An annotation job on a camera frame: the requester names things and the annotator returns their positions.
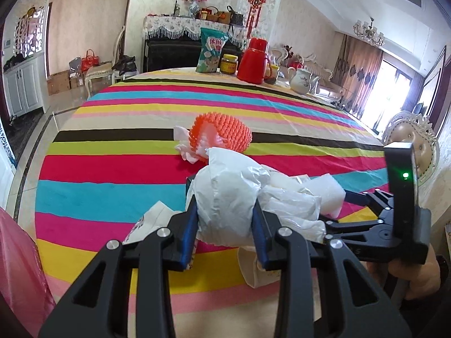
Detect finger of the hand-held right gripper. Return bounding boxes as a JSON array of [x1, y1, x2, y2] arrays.
[[323, 217, 385, 246], [344, 189, 392, 216]]

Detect white plastic bag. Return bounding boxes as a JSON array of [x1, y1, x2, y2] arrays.
[[186, 147, 326, 248]]

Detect red thermos jug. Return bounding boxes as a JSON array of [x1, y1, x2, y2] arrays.
[[237, 37, 273, 84]]

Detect person's right hand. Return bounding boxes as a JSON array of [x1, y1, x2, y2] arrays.
[[368, 246, 442, 301]]

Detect white foam sheet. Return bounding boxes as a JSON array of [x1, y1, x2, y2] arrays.
[[303, 175, 346, 217]]

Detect yellow lid jar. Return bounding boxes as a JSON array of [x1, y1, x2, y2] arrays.
[[220, 54, 239, 75]]

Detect cardboard box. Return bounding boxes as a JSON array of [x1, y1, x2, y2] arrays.
[[47, 70, 71, 95]]

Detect red knot wall ornament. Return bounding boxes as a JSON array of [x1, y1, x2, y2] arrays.
[[246, 0, 268, 39]]

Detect pink plastic bag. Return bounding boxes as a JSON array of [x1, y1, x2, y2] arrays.
[[0, 206, 57, 338]]

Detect dark items on cabinet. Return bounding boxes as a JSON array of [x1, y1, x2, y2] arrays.
[[3, 54, 26, 72]]

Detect white chair back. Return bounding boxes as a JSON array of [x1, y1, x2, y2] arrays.
[[114, 28, 127, 74]]

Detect floral lace piano cover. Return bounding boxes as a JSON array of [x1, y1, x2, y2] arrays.
[[143, 15, 247, 41]]

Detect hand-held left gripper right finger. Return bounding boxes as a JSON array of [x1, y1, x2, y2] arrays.
[[251, 199, 413, 338]]

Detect white floral teapot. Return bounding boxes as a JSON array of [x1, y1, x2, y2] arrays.
[[287, 67, 319, 95]]

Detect green snack bag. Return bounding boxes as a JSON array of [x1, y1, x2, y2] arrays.
[[196, 27, 229, 74]]

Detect ornate white dining chair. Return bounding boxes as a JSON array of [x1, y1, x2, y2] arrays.
[[382, 111, 441, 188]]

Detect brown patterned curtains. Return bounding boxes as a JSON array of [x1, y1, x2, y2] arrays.
[[339, 33, 384, 115]]

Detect striped colourful tablecloth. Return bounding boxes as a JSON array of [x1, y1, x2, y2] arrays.
[[34, 68, 390, 338]]

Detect dark handbag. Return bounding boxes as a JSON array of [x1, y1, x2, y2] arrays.
[[226, 6, 246, 27]]

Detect red handbag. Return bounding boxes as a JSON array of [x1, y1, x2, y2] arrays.
[[82, 50, 101, 71]]

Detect glass jar with dark contents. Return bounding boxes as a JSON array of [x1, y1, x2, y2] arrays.
[[264, 64, 280, 85]]

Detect black bag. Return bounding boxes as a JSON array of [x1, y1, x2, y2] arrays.
[[112, 55, 136, 75]]

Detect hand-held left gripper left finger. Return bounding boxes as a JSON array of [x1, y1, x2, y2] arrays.
[[38, 175, 198, 338]]

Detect black upright piano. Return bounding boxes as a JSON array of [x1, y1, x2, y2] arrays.
[[143, 38, 247, 73]]

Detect chandelier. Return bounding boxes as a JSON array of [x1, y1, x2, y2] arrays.
[[353, 17, 385, 47]]

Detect beige cushioned stool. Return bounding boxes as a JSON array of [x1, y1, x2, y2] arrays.
[[85, 61, 115, 96]]

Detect low white cabinet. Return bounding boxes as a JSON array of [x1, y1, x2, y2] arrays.
[[3, 55, 47, 117]]

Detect white printed paper packet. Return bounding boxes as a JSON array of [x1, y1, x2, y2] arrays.
[[121, 201, 184, 245]]

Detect orange foam fruit net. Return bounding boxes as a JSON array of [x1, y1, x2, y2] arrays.
[[189, 113, 253, 155]]

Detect white lattice screen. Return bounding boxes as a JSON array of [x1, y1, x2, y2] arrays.
[[14, 5, 48, 57]]

